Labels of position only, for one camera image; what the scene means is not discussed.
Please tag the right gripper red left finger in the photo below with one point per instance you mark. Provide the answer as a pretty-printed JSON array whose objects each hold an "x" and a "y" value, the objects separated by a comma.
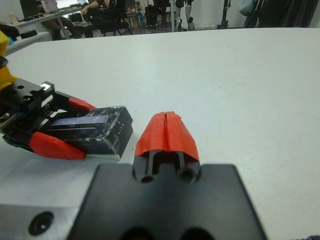
[{"x": 152, "y": 135}]

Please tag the black flat item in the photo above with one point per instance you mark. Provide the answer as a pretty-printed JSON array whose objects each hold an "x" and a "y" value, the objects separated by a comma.
[{"x": 28, "y": 34}]

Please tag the beige cup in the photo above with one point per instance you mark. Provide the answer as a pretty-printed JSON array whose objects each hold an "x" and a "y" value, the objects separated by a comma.
[{"x": 12, "y": 18}]

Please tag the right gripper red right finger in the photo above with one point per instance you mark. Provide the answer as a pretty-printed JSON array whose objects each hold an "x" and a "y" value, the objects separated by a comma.
[{"x": 180, "y": 135}]

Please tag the black gantry stand yellow hoist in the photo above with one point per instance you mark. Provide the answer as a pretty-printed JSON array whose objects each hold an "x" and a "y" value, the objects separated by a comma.
[{"x": 223, "y": 16}]

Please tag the white side table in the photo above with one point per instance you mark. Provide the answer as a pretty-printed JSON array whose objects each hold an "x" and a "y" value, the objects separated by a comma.
[{"x": 30, "y": 41}]

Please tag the small silver humanoid robot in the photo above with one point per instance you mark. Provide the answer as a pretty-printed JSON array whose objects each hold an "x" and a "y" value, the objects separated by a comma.
[{"x": 178, "y": 21}]

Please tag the black circuit board module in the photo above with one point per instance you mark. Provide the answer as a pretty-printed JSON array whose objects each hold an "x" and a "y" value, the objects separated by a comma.
[{"x": 110, "y": 130}]

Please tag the translucent plastic bag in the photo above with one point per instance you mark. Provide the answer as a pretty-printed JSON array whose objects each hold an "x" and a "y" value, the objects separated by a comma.
[{"x": 245, "y": 6}]

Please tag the blue block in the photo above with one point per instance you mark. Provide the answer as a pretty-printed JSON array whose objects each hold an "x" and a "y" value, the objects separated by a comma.
[{"x": 12, "y": 41}]

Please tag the person with VR headset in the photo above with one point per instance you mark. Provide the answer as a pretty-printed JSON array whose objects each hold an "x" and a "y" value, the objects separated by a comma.
[{"x": 56, "y": 27}]

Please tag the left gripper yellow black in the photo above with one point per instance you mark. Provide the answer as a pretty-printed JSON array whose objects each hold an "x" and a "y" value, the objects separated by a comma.
[{"x": 22, "y": 115}]

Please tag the grey office desk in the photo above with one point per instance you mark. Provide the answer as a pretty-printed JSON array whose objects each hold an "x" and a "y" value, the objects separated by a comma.
[{"x": 37, "y": 18}]

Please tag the person in black shirt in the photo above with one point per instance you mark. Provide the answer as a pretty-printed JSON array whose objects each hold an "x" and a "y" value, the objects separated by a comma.
[{"x": 105, "y": 15}]

